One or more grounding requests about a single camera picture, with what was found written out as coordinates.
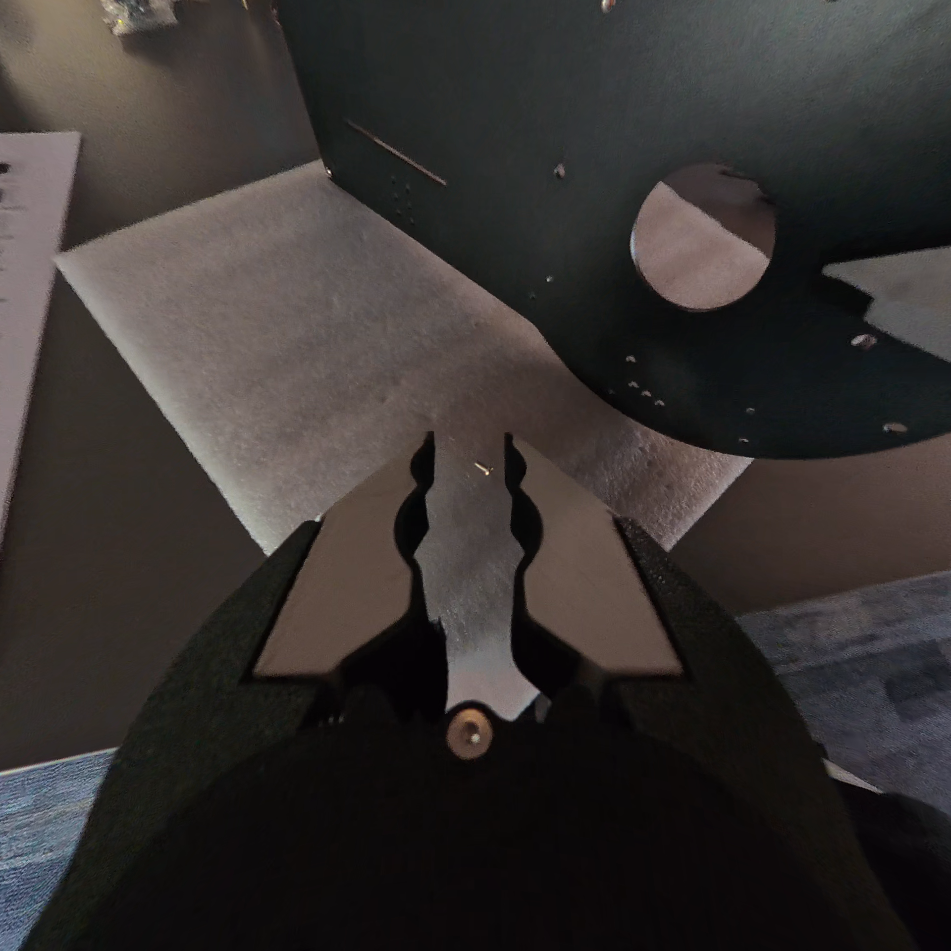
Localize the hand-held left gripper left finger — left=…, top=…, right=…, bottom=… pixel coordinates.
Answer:
left=253, top=431, right=448, bottom=719

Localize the dark grey desk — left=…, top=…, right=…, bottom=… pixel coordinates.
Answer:
left=0, top=0, right=951, bottom=774

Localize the person's black clothing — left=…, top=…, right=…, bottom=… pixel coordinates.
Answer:
left=825, top=758, right=951, bottom=951

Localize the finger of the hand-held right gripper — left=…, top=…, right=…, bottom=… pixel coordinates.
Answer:
left=821, top=245, right=951, bottom=365

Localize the open instruction booklet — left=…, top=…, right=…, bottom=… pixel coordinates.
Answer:
left=0, top=132, right=81, bottom=543

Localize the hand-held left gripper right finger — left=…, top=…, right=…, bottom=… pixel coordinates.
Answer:
left=505, top=433, right=683, bottom=705

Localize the white foam sheet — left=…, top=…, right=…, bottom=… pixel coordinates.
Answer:
left=53, top=159, right=755, bottom=718

